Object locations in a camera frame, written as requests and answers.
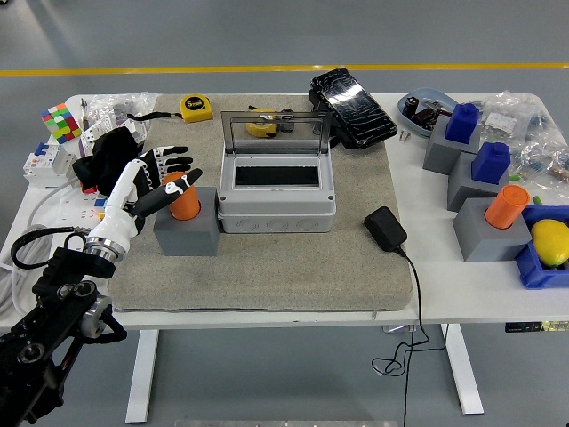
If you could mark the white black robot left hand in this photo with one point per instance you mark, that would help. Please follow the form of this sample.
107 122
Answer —
117 209

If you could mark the white circuit breaker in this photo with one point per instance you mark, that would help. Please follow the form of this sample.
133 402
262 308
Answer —
46 166

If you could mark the blue square battery block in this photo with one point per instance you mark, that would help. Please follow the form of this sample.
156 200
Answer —
462 124
490 164

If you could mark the grey-brown mat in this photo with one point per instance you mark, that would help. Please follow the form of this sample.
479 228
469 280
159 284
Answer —
289 276

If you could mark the white power strip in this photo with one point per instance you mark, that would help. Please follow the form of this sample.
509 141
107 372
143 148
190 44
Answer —
75 213

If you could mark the yellow square tape measure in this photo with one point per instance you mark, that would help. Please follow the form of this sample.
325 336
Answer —
195 109

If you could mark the small black capacitor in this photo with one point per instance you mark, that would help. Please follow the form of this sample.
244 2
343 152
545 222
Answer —
411 107

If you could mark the black cloth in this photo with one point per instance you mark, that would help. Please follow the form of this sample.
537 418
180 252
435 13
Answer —
109 155

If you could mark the large colourful puzzle cube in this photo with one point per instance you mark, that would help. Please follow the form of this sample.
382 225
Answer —
61 123

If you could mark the grey block with round hole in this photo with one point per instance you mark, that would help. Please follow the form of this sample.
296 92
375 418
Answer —
186 238

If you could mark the blue plastic bin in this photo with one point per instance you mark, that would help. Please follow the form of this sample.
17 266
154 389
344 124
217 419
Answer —
531 269

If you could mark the grey holder block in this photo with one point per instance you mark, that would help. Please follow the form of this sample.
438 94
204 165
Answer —
462 191
480 240
438 155

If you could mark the black power adapter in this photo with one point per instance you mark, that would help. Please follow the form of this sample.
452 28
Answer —
386 229

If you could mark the clear plastic bags with resistors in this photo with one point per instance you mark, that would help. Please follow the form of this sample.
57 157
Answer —
529 129

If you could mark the yellow round tape measure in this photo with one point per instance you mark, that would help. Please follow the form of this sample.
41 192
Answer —
262 129

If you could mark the yellow lemon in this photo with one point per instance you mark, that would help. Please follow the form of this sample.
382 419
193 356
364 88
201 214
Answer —
551 242

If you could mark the grey box with clear lid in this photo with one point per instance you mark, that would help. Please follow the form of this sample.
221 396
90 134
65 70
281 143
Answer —
275 209

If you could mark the white table leg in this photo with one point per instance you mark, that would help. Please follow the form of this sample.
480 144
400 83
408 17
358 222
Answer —
464 373
142 378

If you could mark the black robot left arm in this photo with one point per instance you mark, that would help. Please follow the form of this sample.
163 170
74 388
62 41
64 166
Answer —
53 302

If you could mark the blue-grey oval dish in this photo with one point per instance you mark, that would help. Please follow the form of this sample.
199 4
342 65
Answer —
411 121

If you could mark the clear plastic bags with parts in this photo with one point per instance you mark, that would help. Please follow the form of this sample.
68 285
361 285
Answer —
133 104

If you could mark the black capacitor can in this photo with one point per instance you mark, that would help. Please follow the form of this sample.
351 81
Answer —
288 125

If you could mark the brown electronic component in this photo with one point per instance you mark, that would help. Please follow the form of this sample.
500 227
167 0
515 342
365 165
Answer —
426 118

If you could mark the orange cylinder battery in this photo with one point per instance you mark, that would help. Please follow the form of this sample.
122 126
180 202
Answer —
184 204
507 207

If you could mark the black table control panel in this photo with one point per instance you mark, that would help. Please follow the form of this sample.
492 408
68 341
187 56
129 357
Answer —
522 327

